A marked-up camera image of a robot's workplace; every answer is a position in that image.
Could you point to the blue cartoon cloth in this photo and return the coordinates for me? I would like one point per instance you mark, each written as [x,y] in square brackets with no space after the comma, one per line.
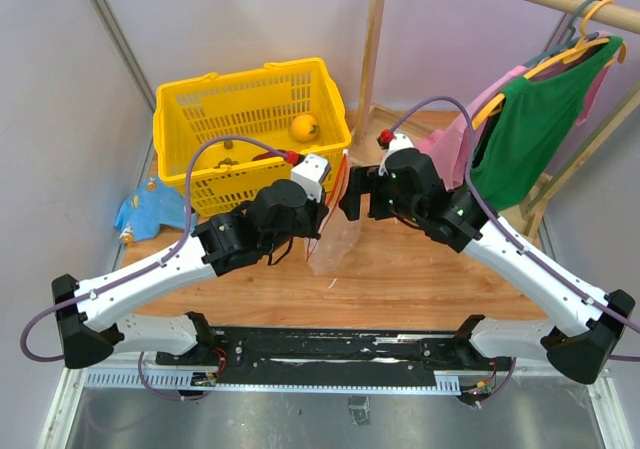
[151,206]

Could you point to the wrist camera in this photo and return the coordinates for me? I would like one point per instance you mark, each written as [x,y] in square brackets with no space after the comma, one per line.
[310,174]
[393,141]

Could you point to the green shirt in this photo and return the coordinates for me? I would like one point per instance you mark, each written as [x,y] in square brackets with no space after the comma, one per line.
[537,116]

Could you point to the dark red fruit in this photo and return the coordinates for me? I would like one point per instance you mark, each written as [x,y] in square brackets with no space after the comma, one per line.
[271,154]

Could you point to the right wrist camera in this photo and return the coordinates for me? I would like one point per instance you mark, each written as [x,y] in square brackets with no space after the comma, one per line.
[393,141]

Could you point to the grey clothes hanger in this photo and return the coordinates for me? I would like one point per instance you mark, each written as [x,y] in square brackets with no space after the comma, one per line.
[566,36]

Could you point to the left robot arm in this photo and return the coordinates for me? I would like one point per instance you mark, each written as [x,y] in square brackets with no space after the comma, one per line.
[94,316]

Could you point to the bunch of brown longans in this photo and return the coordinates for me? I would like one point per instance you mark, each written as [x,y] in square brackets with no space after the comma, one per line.
[227,162]

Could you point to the pink shirt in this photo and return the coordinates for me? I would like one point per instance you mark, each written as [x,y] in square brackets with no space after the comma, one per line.
[449,149]

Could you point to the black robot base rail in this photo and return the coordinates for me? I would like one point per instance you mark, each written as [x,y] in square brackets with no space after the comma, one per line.
[337,360]

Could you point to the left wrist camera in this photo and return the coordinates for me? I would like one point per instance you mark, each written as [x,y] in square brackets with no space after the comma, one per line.
[310,174]

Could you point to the wooden clothes rack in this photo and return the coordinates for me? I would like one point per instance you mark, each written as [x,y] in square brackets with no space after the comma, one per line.
[443,51]

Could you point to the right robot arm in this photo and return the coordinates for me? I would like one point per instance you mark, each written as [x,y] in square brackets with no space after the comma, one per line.
[583,323]

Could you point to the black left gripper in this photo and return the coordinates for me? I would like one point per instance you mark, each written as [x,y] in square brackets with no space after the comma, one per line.
[320,211]

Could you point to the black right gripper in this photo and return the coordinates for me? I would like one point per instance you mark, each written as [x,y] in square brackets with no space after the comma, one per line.
[363,180]

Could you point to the yellow plastic shopping basket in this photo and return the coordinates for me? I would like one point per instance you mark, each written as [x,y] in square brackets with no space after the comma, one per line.
[254,109]

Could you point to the clear zip top bag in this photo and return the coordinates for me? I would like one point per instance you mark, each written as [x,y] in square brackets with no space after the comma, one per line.
[338,235]

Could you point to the yellow clothes hanger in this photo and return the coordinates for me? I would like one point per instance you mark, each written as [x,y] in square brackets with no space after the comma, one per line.
[565,53]

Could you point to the orange fruit with leaf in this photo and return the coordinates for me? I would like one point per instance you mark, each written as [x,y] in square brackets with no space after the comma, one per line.
[304,128]

